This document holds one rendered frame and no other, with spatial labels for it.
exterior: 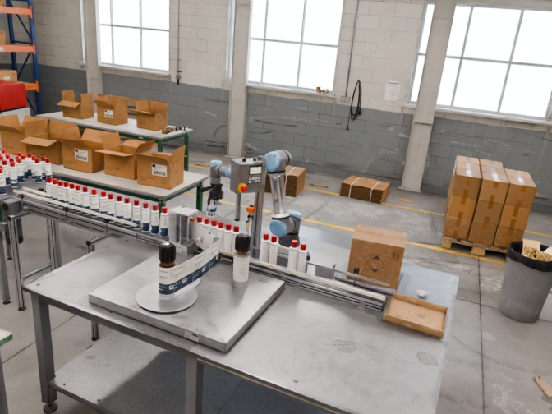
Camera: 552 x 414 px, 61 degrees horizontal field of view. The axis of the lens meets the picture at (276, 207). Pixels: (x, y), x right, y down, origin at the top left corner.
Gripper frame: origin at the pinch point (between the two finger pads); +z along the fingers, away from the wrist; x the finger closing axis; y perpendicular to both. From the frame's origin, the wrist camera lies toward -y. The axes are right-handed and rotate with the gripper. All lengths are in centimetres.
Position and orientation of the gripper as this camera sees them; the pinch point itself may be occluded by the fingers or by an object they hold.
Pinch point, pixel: (211, 209)
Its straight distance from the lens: 333.6
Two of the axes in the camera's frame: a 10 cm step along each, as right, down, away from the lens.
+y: 9.3, 2.0, -3.2
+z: -0.8, 9.4, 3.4
